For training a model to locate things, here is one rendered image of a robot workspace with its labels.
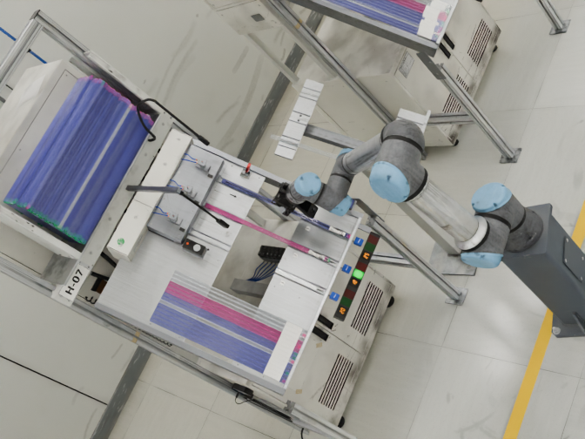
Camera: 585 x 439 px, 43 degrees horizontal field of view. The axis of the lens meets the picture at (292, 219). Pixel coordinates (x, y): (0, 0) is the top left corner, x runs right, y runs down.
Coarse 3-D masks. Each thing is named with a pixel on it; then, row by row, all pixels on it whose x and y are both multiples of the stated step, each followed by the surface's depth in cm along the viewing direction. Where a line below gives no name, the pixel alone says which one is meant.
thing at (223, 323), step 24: (168, 288) 253; (192, 288) 254; (216, 288) 254; (168, 312) 251; (192, 312) 251; (216, 312) 252; (240, 312) 252; (264, 312) 252; (192, 336) 249; (216, 336) 249; (240, 336) 250; (264, 336) 250; (288, 336) 250; (240, 360) 247; (264, 360) 248; (288, 360) 248
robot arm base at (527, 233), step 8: (528, 216) 230; (536, 216) 232; (520, 224) 227; (528, 224) 229; (536, 224) 231; (512, 232) 229; (520, 232) 229; (528, 232) 229; (536, 232) 230; (512, 240) 231; (520, 240) 230; (528, 240) 230; (536, 240) 231; (512, 248) 233; (520, 248) 232
